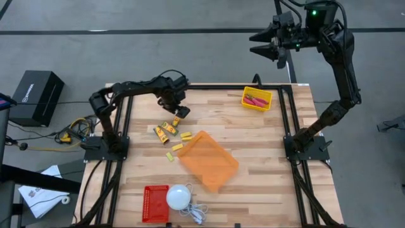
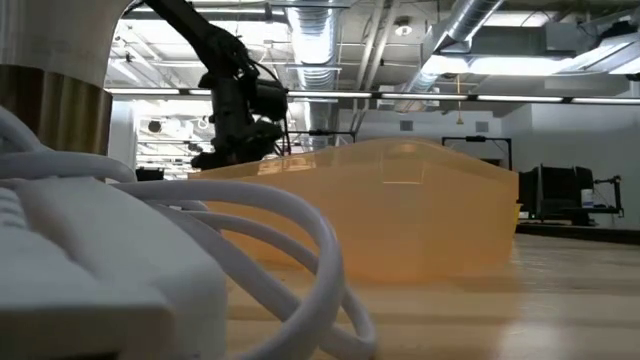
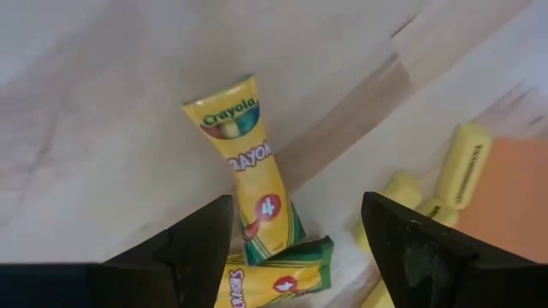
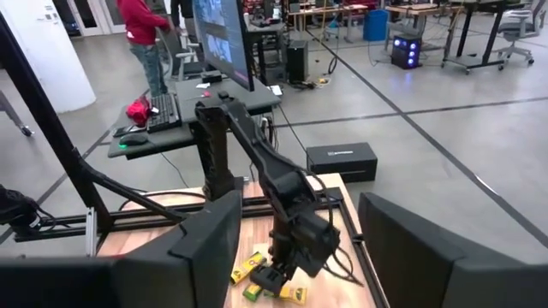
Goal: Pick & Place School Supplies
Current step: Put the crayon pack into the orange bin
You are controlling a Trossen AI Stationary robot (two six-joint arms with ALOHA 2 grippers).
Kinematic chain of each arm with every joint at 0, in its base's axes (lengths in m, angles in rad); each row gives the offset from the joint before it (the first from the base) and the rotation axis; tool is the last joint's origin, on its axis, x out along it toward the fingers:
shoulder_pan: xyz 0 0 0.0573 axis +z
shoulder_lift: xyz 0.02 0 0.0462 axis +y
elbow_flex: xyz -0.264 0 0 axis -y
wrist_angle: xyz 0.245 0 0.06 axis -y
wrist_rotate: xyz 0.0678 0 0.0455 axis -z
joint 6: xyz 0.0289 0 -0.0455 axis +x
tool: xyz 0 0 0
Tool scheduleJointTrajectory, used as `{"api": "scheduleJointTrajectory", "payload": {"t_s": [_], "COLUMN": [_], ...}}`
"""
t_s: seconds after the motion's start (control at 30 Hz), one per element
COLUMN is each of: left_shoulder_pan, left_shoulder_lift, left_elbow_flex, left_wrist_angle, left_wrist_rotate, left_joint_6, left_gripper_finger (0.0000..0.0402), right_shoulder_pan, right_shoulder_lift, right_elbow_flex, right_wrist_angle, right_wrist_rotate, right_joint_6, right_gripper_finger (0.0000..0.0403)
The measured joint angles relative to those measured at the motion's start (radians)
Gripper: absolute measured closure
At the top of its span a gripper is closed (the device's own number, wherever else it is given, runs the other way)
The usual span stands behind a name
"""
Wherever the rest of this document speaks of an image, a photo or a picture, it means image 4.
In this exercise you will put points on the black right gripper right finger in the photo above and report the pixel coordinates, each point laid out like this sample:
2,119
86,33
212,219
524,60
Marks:
402,256

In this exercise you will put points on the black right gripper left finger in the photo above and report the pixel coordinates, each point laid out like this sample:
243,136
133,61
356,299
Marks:
210,252

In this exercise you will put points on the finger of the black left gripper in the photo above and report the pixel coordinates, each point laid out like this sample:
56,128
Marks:
279,280
259,279

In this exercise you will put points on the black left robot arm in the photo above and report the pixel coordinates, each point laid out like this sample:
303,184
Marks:
257,154

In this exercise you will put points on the black printed cardboard box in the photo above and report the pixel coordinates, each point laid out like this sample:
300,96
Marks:
342,160

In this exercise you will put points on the black computer mouse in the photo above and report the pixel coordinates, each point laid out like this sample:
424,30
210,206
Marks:
133,140

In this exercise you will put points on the black keyboard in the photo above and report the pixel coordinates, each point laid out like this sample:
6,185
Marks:
164,113

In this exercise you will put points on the black phone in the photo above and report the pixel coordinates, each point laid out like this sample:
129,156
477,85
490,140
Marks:
126,130

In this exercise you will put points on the black standing desk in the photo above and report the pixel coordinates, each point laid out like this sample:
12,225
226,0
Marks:
222,100

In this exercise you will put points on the red cloth bag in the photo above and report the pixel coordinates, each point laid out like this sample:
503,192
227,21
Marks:
138,111

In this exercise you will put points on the black computer tower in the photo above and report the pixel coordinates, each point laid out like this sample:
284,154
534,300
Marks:
297,60

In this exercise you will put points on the computer tower with blue lights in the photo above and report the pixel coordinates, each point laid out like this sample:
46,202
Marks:
406,51

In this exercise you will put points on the grey office chair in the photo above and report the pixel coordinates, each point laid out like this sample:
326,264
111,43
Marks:
175,47
520,25

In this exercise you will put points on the large black monitor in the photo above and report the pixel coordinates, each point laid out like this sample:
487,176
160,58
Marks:
222,38

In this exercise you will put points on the person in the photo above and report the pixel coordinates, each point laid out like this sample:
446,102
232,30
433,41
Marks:
141,34
184,13

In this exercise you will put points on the black legged desk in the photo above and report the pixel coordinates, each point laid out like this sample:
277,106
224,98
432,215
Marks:
464,34

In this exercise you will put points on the blue bin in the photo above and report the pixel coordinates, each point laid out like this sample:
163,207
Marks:
375,25

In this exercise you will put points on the wooden workbench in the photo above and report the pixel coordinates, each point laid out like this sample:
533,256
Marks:
411,8
325,9

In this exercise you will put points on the white pillar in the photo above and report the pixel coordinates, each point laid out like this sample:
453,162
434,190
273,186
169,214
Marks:
47,51

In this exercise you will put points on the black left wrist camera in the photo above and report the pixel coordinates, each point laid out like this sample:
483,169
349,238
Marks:
319,244

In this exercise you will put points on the black upright frame post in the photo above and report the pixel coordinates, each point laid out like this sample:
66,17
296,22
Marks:
43,111

